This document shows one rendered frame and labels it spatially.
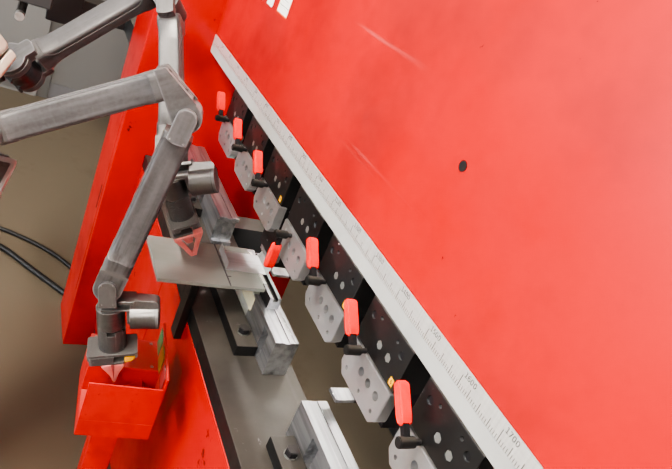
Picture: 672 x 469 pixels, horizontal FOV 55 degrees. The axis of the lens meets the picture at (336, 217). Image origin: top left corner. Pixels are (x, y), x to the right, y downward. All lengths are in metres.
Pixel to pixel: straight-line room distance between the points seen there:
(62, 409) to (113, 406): 1.05
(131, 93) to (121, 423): 0.73
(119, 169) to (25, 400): 0.87
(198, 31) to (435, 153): 1.35
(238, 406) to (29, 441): 1.15
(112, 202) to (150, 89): 1.25
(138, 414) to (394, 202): 0.77
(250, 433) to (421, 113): 0.72
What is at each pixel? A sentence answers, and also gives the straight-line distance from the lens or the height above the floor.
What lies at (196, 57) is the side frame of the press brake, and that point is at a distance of 2.27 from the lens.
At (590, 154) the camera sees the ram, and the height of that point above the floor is 1.69.
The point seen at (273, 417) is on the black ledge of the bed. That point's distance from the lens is 1.44.
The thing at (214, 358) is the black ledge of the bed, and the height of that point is 0.88.
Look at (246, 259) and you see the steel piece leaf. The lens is 1.66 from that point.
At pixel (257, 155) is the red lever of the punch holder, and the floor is 1.26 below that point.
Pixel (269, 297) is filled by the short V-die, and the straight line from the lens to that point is 1.56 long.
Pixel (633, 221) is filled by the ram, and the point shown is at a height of 1.65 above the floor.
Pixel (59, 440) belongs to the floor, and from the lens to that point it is 2.47.
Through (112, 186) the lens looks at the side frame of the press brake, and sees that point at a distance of 2.42.
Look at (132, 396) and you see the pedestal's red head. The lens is 1.51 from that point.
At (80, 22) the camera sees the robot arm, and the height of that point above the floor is 1.39.
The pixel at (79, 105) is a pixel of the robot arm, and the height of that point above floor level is 1.36.
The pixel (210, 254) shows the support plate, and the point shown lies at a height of 1.00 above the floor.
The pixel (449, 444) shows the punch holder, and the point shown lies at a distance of 0.97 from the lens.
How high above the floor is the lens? 1.81
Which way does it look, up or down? 22 degrees down
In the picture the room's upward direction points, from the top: 24 degrees clockwise
